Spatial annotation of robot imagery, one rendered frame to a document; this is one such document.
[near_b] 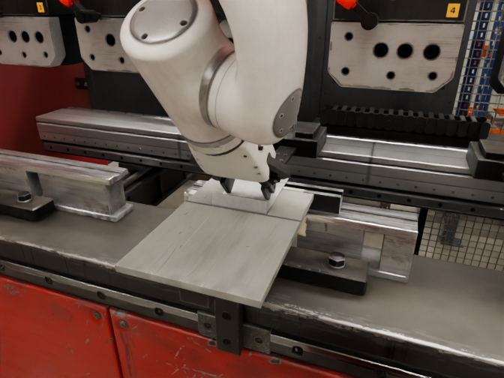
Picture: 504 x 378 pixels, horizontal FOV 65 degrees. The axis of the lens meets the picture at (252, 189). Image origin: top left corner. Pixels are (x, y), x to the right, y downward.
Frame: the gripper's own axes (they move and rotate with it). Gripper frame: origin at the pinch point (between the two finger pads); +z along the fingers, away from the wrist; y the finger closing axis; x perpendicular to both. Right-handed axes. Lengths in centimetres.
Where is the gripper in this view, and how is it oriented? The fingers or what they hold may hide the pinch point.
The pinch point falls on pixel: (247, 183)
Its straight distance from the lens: 60.3
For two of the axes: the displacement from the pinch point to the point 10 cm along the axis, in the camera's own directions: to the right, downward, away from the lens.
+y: -9.4, -1.5, 3.0
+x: -2.6, 8.9, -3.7
